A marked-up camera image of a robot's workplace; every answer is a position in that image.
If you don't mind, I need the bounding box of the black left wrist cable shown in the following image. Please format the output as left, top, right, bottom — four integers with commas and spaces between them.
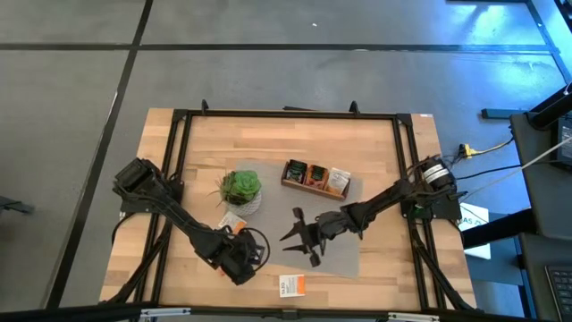
243, 226, 272, 270

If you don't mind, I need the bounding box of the white orange tea packet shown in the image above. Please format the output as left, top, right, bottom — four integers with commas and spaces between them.
217, 210, 248, 234
324, 167, 352, 196
278, 274, 307, 299

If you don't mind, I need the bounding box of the black slanted pole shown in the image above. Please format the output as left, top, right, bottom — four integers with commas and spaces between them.
526, 82, 572, 131

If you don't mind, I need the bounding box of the teal metal bar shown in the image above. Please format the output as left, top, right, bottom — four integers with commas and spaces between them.
481, 107, 529, 120

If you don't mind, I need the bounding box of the wooden tea organizer box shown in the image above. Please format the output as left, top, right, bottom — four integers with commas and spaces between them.
280, 158, 352, 201

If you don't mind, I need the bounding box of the white cord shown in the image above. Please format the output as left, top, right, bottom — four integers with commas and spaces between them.
462, 135, 572, 200

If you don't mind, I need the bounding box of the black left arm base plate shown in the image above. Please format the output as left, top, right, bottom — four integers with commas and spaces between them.
112, 177, 185, 215

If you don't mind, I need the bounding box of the black floor beam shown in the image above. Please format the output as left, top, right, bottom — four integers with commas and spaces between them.
462, 208, 537, 250

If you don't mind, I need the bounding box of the black computer keyboard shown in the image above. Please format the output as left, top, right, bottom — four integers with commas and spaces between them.
543, 264, 572, 321

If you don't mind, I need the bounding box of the succulent in white patterned pot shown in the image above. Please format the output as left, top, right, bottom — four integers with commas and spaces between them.
207, 168, 264, 218

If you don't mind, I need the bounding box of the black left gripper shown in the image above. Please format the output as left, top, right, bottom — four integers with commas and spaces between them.
209, 230, 265, 286

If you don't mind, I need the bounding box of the dark computer screen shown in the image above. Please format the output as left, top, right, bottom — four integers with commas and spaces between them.
557, 116, 572, 167

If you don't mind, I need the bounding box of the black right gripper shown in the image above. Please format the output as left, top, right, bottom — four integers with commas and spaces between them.
280, 207, 354, 268

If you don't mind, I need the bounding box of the white printed sign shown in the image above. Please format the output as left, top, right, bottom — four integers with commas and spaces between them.
458, 201, 492, 261

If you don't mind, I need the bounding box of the black chair base leg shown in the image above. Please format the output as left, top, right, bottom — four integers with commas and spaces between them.
0, 195, 36, 216

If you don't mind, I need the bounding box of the black frame crossbeam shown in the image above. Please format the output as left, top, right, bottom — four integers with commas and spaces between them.
0, 302, 572, 322

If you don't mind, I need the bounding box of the dark foil tea packet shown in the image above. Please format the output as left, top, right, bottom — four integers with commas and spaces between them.
285, 159, 308, 183

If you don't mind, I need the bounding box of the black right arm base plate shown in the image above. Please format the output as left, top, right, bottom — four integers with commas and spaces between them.
398, 183, 462, 221

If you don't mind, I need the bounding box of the silver metal bracket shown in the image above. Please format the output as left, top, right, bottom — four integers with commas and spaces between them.
387, 311, 440, 322
139, 307, 192, 319

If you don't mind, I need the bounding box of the grey woven placemat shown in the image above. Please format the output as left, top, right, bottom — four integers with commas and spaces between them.
231, 159, 364, 278

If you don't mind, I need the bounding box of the black aluminium table frame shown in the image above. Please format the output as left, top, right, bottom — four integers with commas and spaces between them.
100, 98, 477, 314

